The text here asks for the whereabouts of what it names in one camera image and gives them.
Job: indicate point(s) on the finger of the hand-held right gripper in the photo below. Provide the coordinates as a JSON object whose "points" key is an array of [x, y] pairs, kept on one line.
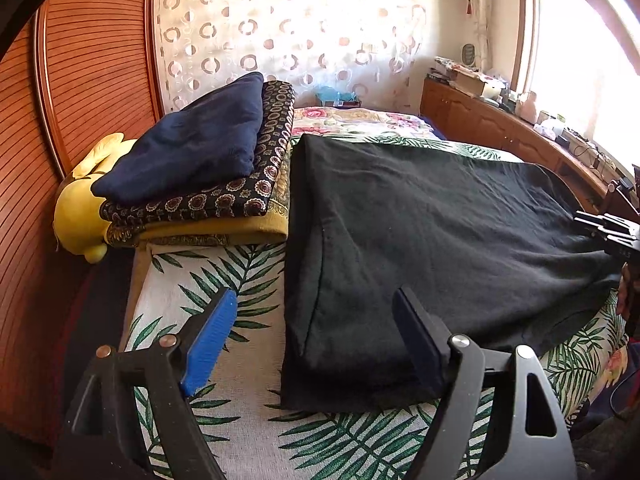
{"points": [[620, 195], [595, 225]]}

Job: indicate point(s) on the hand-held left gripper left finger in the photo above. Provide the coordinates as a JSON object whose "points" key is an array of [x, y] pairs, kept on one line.
{"points": [[210, 345]]}

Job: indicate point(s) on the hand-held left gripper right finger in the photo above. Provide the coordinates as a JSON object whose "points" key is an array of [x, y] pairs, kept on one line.
{"points": [[420, 342]]}

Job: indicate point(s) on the black t-shirt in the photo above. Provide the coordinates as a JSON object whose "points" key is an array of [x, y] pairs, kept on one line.
{"points": [[425, 220]]}

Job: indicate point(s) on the person's right hand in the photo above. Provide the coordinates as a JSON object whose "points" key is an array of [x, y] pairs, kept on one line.
{"points": [[629, 295]]}

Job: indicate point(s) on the leaf print bedsheet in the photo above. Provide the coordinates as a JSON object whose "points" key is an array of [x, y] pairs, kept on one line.
{"points": [[240, 440]]}

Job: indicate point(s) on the wooden cabinet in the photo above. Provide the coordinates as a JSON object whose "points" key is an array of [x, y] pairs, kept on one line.
{"points": [[480, 115]]}

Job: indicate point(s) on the window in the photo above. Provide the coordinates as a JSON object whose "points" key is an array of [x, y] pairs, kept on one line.
{"points": [[585, 35]]}

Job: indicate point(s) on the yellow plush toy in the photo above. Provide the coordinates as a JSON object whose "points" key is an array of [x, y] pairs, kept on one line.
{"points": [[77, 215]]}

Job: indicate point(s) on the cardboard box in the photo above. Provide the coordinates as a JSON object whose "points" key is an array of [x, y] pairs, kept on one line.
{"points": [[467, 82]]}

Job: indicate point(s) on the blue mattress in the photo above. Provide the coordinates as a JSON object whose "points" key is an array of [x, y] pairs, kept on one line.
{"points": [[432, 127]]}

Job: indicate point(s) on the navy folded cloth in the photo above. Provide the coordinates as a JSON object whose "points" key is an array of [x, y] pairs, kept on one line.
{"points": [[190, 145]]}

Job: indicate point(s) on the small round fan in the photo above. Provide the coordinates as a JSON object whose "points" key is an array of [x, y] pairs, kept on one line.
{"points": [[468, 55]]}

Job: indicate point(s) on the floral cloth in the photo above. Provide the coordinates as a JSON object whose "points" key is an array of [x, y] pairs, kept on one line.
{"points": [[447, 64]]}

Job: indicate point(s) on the floral quilt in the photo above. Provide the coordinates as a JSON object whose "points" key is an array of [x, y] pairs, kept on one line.
{"points": [[360, 120]]}

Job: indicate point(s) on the floral window curtain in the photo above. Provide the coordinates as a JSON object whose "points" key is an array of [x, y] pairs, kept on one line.
{"points": [[475, 10]]}

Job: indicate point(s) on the blue plastic bag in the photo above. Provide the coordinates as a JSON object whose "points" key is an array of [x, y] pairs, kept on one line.
{"points": [[335, 96]]}

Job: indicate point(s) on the wooden headboard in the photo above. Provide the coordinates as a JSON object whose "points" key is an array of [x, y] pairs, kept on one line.
{"points": [[90, 60]]}

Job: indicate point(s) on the circle patterned sheer curtain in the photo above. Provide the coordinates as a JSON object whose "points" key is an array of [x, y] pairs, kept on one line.
{"points": [[300, 35]]}

